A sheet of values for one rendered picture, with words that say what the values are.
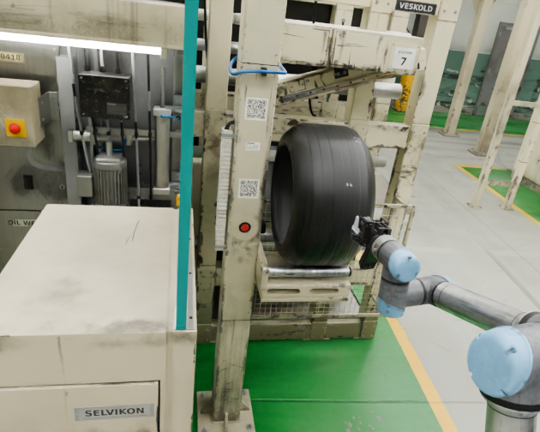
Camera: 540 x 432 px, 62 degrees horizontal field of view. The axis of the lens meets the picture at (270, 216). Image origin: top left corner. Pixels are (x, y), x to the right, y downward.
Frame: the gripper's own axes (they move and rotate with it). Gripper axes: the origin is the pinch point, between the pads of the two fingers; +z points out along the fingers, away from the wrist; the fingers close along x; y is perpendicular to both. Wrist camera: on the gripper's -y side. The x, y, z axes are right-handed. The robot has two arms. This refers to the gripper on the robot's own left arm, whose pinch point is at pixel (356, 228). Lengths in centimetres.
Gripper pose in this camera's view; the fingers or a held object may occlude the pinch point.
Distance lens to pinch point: 148.4
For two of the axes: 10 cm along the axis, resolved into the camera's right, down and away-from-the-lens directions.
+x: -9.8, -0.4, -2.1
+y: 1.1, -9.5, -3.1
